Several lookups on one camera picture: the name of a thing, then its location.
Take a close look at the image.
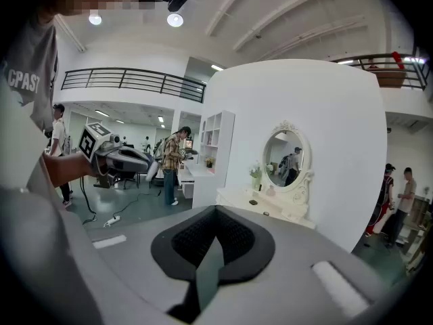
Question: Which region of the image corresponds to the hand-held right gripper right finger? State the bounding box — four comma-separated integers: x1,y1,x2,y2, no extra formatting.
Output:
198,205,405,325

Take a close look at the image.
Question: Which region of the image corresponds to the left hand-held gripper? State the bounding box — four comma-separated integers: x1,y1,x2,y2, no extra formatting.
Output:
78,122,160,189

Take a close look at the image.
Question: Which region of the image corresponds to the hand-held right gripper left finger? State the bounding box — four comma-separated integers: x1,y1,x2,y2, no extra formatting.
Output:
62,205,217,325

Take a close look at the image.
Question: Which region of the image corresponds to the person's left forearm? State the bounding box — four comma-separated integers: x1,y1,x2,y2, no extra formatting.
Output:
42,152,99,188

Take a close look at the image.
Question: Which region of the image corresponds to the cream vanity dressing table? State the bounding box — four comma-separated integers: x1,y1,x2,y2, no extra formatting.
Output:
215,181,317,232

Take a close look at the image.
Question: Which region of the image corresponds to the white desk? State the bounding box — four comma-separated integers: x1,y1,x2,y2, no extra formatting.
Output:
177,160,227,210

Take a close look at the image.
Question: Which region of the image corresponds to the black balcony railing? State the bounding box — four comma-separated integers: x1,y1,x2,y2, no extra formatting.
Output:
60,66,207,104
331,52,431,91

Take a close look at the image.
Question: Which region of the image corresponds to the white shelf unit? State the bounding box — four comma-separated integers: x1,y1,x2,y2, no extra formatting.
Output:
199,110,236,189

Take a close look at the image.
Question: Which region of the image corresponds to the person's grey printed t-shirt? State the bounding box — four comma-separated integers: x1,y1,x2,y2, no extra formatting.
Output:
0,12,59,131

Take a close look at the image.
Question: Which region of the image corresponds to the black floor cable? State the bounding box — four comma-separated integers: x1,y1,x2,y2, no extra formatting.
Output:
113,188,162,220

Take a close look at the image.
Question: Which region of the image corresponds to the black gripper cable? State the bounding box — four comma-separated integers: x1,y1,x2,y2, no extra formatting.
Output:
79,176,99,225

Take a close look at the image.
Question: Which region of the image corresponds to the oval mirror with white frame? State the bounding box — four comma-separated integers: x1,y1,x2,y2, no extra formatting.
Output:
262,119,315,213

